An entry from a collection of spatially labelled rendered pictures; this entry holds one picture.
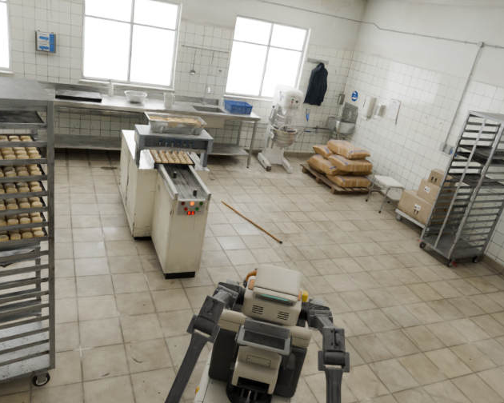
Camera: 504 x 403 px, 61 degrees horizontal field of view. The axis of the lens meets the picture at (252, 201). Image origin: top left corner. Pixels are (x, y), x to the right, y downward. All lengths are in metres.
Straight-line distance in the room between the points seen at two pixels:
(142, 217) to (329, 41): 5.16
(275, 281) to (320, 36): 6.62
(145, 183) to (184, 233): 0.76
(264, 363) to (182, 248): 1.87
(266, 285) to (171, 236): 1.99
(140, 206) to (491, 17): 4.95
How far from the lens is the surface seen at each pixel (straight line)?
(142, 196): 4.38
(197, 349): 1.62
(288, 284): 1.97
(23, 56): 7.09
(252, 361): 2.32
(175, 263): 4.00
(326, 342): 1.64
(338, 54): 8.47
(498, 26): 6.56
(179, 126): 4.25
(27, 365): 3.16
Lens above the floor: 2.34
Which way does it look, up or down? 23 degrees down
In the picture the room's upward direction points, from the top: 11 degrees clockwise
